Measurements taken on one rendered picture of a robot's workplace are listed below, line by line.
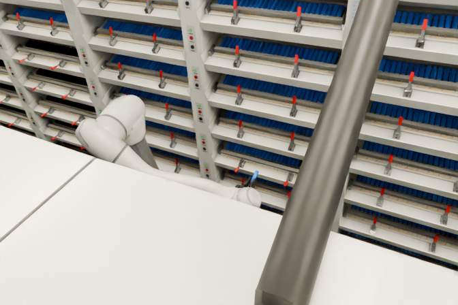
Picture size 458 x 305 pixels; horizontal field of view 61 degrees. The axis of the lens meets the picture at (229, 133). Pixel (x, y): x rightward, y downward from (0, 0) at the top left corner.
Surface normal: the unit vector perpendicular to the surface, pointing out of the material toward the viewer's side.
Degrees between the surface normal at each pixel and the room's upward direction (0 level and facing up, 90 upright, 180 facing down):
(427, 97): 21
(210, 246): 0
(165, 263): 0
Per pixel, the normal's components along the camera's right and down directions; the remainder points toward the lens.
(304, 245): 0.20, -0.40
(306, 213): -0.22, -0.54
